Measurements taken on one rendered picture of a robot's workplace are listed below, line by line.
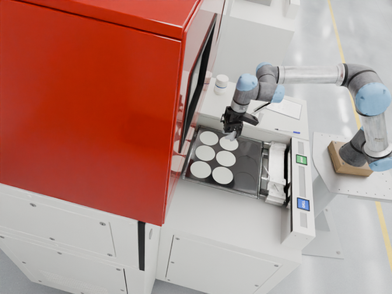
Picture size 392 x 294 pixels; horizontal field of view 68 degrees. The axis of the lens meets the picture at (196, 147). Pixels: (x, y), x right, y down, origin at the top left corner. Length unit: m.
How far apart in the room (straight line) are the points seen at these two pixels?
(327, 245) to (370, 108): 1.44
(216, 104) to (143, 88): 1.17
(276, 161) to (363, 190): 0.50
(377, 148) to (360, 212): 1.39
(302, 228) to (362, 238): 1.47
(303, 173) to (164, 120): 1.05
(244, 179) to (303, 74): 0.54
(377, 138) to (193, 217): 0.88
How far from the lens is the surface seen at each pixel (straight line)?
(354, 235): 2.72
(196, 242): 1.38
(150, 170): 0.65
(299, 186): 1.42
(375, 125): 1.43
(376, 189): 1.85
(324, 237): 2.54
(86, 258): 1.33
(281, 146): 1.62
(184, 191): 1.41
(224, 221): 1.36
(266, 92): 1.19
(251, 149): 1.55
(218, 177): 1.39
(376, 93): 1.28
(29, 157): 0.81
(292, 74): 1.32
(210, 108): 1.61
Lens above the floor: 2.00
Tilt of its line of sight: 48 degrees down
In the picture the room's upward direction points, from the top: 12 degrees clockwise
